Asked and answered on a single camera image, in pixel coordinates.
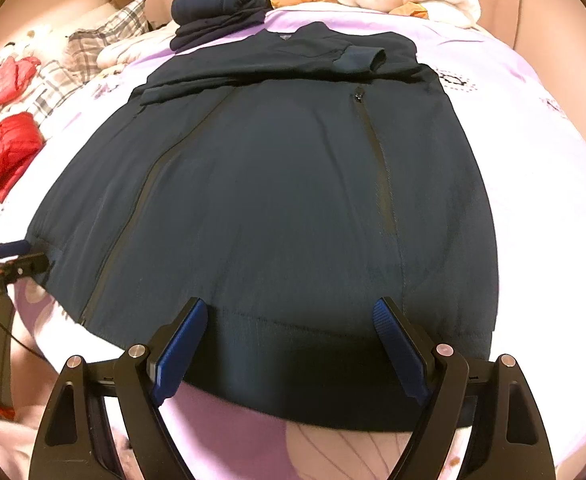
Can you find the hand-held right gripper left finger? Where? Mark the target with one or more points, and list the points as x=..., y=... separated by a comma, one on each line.
x=180, y=350

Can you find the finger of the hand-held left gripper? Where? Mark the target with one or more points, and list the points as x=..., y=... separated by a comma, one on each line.
x=25, y=266
x=13, y=248

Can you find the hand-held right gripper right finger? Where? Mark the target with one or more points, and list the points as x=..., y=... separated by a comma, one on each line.
x=403, y=350

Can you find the navy zip jacket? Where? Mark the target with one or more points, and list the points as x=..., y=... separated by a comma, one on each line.
x=273, y=185

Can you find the stack of folded navy clothes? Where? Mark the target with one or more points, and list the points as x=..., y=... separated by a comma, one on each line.
x=213, y=10

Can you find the red down jacket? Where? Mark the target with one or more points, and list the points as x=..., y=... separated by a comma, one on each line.
x=3, y=85
x=13, y=150

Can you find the plaid pillow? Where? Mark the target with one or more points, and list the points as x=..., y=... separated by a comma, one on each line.
x=53, y=85
x=113, y=25

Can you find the purple floral bed sheet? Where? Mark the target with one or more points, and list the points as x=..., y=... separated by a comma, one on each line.
x=548, y=185

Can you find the grey quilt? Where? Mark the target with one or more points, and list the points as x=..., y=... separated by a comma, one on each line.
x=123, y=52

